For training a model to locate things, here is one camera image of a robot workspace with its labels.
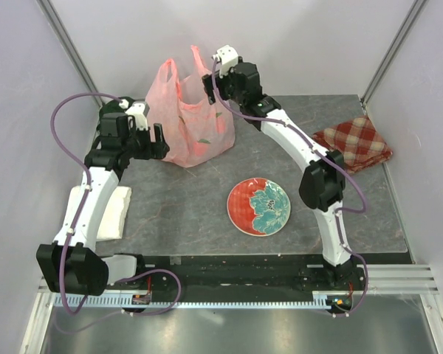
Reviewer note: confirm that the pink plastic bag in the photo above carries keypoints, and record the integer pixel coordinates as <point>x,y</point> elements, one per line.
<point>194,130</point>

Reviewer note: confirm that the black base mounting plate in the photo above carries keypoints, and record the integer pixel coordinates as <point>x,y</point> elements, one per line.
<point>299,272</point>

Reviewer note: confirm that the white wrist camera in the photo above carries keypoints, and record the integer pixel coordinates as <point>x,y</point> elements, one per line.
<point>137,112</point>
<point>227,57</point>

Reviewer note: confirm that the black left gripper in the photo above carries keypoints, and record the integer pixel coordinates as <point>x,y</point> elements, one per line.
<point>157,150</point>

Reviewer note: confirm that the aluminium corner post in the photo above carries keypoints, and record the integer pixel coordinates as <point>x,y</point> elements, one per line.
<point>66,42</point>
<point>393,49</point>

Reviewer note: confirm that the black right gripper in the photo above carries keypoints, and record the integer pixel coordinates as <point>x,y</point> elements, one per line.
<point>208,88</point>

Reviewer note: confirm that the right aluminium corner post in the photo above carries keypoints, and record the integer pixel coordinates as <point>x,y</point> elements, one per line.
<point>393,49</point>

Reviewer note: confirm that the white folded towel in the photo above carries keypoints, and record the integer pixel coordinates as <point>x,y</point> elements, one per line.
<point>112,223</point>

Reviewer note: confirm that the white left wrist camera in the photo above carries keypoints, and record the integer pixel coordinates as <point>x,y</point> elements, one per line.
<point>137,112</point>

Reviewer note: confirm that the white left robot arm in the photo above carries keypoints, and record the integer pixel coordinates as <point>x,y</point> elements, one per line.
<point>70,264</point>

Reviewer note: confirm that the dark green baseball cap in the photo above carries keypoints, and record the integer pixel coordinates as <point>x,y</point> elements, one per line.
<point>109,108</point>

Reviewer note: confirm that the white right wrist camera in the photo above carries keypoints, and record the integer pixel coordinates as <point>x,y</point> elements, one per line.
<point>227,57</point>

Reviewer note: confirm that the left aluminium corner post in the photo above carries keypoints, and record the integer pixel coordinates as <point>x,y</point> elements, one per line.
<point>66,42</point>

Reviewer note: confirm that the aluminium frame rail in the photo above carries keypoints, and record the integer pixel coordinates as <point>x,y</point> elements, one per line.
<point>386,279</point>

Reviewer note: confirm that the red and teal floral plate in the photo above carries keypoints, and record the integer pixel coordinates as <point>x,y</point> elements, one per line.
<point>258,207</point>

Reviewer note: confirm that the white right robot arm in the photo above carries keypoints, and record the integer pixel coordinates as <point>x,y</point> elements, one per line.
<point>323,172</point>

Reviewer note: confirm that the red plaid folded cloth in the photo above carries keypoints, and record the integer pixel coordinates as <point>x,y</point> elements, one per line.
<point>358,140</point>

